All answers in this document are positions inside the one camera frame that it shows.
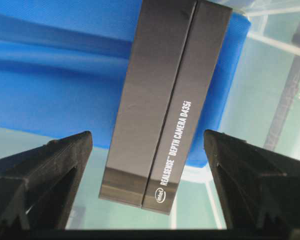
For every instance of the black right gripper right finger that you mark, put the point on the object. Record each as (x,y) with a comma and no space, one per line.
(254,185)

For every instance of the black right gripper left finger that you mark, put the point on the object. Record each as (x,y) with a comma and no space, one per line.
(38,186)

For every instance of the black RealSense box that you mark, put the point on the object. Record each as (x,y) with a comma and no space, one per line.
(174,54)

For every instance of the clear plastic storage case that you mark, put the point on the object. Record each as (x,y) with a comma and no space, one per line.
(254,94)

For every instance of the blue liner sheet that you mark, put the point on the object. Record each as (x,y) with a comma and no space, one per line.
(63,64)

